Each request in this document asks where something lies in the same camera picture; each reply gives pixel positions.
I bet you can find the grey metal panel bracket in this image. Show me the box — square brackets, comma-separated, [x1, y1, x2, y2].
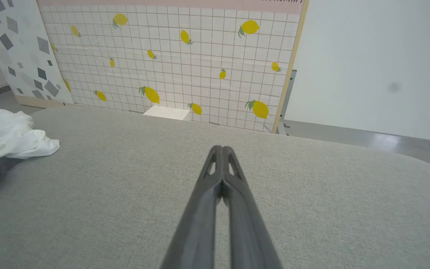
[277, 69, 297, 136]

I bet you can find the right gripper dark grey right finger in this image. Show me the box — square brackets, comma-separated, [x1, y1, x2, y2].
[223, 146, 283, 269]

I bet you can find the grey fabric sofa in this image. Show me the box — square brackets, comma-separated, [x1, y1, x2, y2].
[0, 105, 430, 269]

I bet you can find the terrazzo pattern backdrop panel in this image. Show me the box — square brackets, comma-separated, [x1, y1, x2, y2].
[0, 0, 74, 109]

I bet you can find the white shirt with black sleeves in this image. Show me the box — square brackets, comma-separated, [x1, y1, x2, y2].
[0, 108, 60, 202]

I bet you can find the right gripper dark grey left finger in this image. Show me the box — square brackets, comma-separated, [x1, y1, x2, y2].
[161, 145, 223, 269]

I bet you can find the lemon tile backdrop panel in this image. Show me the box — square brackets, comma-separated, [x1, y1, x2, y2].
[36, 0, 309, 134]

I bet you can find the small white box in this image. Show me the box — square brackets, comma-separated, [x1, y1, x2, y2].
[143, 105, 191, 121]

